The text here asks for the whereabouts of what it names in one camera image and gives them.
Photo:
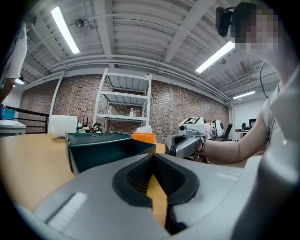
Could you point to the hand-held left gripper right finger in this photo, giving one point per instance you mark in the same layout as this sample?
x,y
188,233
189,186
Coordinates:
x,y
206,187

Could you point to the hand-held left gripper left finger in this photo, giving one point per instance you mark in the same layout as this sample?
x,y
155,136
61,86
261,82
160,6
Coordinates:
x,y
93,206

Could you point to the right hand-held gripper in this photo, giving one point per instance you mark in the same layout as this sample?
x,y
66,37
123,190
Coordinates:
x,y
192,128

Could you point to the orange tissue box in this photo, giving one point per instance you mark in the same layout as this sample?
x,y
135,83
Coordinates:
x,y
144,138

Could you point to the white tissues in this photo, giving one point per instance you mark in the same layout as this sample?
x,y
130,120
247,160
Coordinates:
x,y
144,129

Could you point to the person's right forearm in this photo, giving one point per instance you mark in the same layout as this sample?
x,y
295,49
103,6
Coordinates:
x,y
229,150

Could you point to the white box appliance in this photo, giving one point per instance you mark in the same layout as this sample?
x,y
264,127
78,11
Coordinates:
x,y
63,125

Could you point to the white rounded robot head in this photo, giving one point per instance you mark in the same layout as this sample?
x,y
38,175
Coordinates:
x,y
218,128

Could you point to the dark green plastic tray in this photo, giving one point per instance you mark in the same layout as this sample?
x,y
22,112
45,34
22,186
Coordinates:
x,y
103,150

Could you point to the black computer monitor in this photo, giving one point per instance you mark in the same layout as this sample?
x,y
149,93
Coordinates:
x,y
252,123

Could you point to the clear plastic bottle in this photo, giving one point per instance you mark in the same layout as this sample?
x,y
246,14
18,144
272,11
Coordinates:
x,y
110,110
131,112

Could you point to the long ceiling light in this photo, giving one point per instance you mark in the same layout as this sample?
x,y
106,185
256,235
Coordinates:
x,y
65,30
215,57
243,95

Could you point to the brass coloured gadget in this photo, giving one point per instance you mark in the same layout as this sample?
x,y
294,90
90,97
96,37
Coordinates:
x,y
90,129

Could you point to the white metal shelf unit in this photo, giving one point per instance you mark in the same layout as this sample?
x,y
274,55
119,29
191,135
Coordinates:
x,y
124,96

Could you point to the black metal railing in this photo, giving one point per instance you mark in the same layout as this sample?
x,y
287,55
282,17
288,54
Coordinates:
x,y
30,113

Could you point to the white side table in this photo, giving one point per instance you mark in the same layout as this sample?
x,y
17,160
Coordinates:
x,y
11,127

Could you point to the blue plastic basket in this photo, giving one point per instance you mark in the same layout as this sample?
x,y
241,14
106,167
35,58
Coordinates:
x,y
7,113

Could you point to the round hanging lamp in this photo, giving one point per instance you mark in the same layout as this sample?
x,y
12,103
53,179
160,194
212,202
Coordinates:
x,y
20,80

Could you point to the black head-worn camera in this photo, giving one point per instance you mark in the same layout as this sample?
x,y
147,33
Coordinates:
x,y
223,21

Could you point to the round ceiling dome camera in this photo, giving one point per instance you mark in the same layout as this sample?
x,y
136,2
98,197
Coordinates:
x,y
79,23

